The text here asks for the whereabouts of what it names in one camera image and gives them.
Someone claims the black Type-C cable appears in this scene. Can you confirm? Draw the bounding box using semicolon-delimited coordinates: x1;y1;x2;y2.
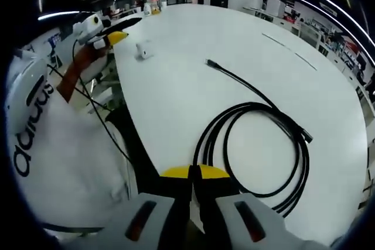
192;58;314;219

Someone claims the white charger adapter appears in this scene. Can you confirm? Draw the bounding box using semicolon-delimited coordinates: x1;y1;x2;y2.
135;42;155;61

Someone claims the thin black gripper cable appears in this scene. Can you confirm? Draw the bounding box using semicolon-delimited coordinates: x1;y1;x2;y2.
46;35;134;165

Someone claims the grey mesh office chair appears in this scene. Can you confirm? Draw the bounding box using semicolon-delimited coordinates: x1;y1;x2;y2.
299;23;322;49

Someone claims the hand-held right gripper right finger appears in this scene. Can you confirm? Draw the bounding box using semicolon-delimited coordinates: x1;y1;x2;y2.
193;164;333;250

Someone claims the person's white printed shirt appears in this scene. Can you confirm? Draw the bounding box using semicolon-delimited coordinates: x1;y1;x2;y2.
0;53;138;233

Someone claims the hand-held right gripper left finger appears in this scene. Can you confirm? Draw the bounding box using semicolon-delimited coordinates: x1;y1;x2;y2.
96;165;196;250

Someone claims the white desk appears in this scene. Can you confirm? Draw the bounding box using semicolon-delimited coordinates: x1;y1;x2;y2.
112;4;369;246

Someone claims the white worn device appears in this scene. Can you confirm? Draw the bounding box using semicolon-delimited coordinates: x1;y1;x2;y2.
5;57;50;133

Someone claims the white appliance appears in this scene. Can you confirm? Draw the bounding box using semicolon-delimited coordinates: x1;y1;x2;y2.
265;0;285;16

